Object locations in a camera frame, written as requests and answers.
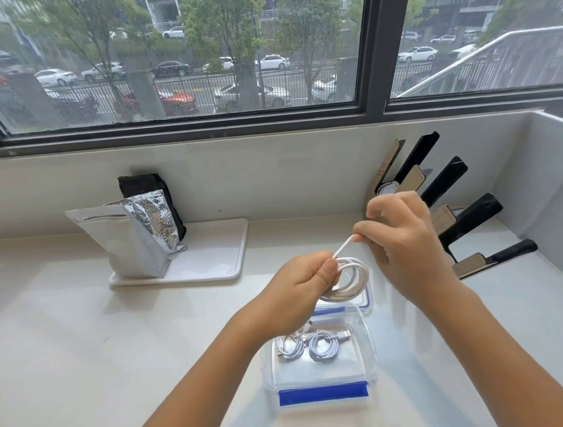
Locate person's right hand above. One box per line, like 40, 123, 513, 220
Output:
353, 191, 463, 309

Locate person's left hand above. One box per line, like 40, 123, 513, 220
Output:
239, 250, 342, 340

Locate white USB cable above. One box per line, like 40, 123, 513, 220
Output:
307, 327, 352, 364
276, 320, 314, 360
318, 234, 371, 303

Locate clear container lid blue seal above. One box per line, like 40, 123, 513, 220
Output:
316, 281, 374, 316

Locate clear plastic container blue clips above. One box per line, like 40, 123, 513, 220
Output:
259, 303, 378, 408

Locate person's right forearm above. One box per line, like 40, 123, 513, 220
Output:
424, 281, 563, 427

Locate person's left forearm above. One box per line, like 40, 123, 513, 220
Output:
144, 314, 273, 427

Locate cardboard cup dispenser rack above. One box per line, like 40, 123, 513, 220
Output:
365, 131, 538, 281

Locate white rectangular tray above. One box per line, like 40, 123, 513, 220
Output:
108, 218, 249, 287

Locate silver foil bag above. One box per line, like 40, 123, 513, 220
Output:
65, 189, 187, 280

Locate black bag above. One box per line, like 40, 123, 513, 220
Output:
117, 173, 187, 242

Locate beige car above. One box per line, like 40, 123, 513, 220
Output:
213, 83, 292, 113

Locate white stair railing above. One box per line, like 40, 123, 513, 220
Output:
395, 25, 563, 99

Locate red car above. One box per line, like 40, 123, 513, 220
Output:
115, 87, 199, 117

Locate black window frame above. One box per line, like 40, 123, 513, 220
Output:
0, 0, 563, 158

